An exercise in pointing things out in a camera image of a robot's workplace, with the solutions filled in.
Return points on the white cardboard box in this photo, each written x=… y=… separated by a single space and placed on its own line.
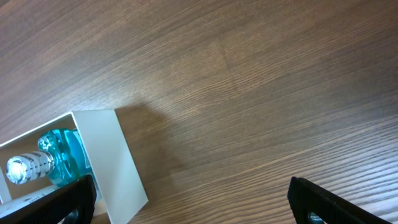
x=121 y=192

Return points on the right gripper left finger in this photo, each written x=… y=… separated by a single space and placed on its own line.
x=73 y=203

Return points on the white cream tube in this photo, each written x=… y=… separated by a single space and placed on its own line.
x=16 y=204

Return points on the blue mouthwash bottle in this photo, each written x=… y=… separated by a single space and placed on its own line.
x=61 y=157

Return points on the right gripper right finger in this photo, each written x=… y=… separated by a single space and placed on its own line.
x=311 y=203

